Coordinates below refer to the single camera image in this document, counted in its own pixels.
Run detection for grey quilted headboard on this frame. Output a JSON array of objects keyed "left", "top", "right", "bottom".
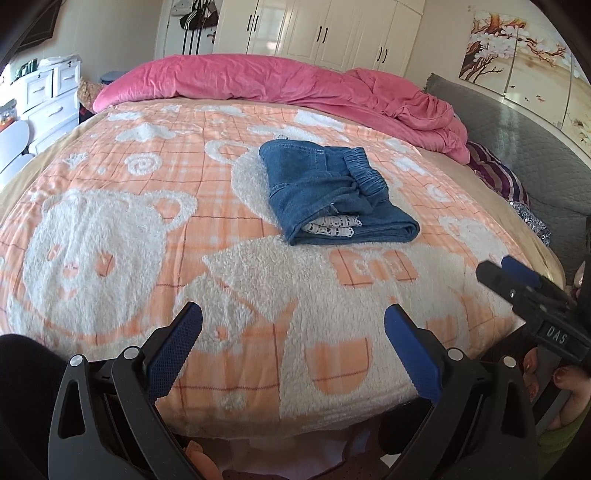
[{"left": 424, "top": 73, "right": 591, "bottom": 278}]

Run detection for person's right forearm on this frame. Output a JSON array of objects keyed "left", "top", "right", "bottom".
[{"left": 536, "top": 415, "right": 591, "bottom": 467}]

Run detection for dark hanging bags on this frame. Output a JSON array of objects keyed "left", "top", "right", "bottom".
[{"left": 173, "top": 0, "right": 218, "bottom": 47}]

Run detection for person's right hand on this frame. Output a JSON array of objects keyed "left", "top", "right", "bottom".
[{"left": 523, "top": 347, "right": 591, "bottom": 432}]

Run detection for blue denim pants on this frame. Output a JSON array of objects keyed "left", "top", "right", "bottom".
[{"left": 259, "top": 134, "right": 421, "bottom": 246}]

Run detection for floral wall painting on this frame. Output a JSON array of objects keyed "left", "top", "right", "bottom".
[{"left": 459, "top": 4, "right": 591, "bottom": 148}]

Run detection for white drawer cabinet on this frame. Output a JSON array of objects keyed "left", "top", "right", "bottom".
[{"left": 14, "top": 55, "right": 83, "bottom": 155}]

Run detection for blue floral cloth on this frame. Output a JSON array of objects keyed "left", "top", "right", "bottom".
[{"left": 510, "top": 200, "right": 552, "bottom": 247}]

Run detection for brown plush toy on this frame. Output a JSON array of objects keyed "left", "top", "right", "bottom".
[{"left": 76, "top": 78, "right": 105, "bottom": 112}]

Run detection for white wardrobe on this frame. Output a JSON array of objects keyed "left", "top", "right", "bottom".
[{"left": 154, "top": 0, "right": 426, "bottom": 77}]

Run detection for peach bear printed blanket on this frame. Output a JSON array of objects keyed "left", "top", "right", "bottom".
[{"left": 0, "top": 99, "right": 536, "bottom": 437}]

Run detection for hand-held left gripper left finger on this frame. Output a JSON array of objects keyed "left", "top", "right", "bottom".
[{"left": 47, "top": 301, "right": 204, "bottom": 480}]

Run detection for dark wall television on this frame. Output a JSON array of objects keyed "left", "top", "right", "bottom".
[{"left": 16, "top": 0, "right": 63, "bottom": 49}]

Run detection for pink duvet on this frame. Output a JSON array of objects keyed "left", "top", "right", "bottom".
[{"left": 92, "top": 53, "right": 471, "bottom": 166}]

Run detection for purple striped pillow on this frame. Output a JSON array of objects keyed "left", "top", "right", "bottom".
[{"left": 465, "top": 141, "right": 531, "bottom": 208}]

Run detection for person's black-clad leg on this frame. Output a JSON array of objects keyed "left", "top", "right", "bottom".
[{"left": 0, "top": 333, "right": 68, "bottom": 480}]

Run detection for white chair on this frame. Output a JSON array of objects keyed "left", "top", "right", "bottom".
[{"left": 0, "top": 121, "right": 35, "bottom": 185}]

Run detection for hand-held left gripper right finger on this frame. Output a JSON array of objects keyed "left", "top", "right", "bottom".
[{"left": 384, "top": 303, "right": 539, "bottom": 480}]

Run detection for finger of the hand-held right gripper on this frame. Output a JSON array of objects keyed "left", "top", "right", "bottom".
[
  {"left": 475, "top": 261, "right": 532, "bottom": 308},
  {"left": 501, "top": 255, "right": 578, "bottom": 304}
]

